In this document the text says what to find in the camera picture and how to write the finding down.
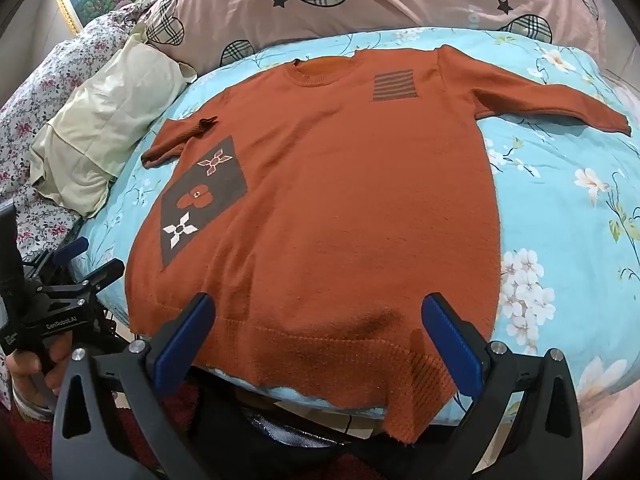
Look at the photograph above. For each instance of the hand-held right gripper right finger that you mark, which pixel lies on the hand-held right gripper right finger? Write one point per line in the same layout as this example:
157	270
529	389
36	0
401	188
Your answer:
450	345

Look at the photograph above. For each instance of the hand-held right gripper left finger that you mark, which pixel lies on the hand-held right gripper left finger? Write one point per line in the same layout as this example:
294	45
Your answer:
182	342

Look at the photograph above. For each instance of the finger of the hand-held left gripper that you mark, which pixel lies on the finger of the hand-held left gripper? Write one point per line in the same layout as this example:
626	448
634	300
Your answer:
70	251
100	275

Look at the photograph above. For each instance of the orange knit sweater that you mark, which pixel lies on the orange knit sweater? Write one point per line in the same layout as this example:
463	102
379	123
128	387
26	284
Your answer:
340	200

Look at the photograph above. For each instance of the person's left forearm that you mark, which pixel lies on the person's left forearm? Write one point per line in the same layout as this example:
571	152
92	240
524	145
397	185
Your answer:
25	440

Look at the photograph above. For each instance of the person's left hand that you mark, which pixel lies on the person's left hand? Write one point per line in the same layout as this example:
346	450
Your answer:
35	367

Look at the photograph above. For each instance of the cream pillow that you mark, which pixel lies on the cream pillow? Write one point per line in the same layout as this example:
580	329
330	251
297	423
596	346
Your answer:
110	110

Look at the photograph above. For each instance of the white pink floral blanket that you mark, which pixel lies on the white pink floral blanket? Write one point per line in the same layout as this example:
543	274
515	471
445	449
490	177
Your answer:
55	75

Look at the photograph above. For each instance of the blue floral quilt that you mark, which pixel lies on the blue floral quilt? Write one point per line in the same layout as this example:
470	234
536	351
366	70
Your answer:
550	185

